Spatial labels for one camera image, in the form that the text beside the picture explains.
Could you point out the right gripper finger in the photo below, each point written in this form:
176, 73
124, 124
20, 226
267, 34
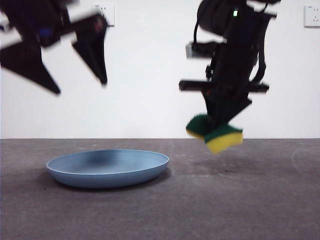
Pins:
216, 107
236, 107

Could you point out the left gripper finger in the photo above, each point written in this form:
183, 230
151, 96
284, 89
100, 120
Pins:
95, 55
27, 65

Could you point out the yellow sponge with green scourer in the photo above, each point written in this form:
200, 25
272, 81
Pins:
222, 142

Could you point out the blue round plate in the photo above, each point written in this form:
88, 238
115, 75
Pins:
107, 172

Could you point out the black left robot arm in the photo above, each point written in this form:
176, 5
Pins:
32, 12

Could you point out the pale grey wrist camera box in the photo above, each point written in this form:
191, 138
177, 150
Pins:
193, 51

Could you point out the white wall socket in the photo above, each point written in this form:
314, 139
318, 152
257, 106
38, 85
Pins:
111, 10
313, 17

